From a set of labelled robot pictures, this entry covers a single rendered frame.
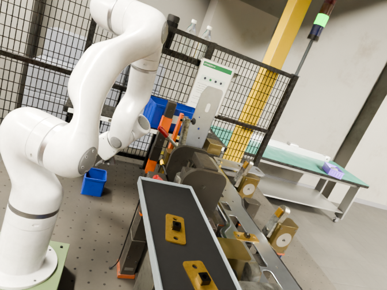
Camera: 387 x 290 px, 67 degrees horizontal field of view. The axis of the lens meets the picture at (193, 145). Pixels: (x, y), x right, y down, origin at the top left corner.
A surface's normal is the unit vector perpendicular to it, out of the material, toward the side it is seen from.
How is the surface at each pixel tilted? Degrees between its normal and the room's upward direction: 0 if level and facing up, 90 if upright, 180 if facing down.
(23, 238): 88
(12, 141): 93
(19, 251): 88
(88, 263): 0
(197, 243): 0
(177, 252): 0
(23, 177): 42
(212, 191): 90
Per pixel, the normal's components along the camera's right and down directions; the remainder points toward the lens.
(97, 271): 0.34, -0.89
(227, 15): 0.19, 0.37
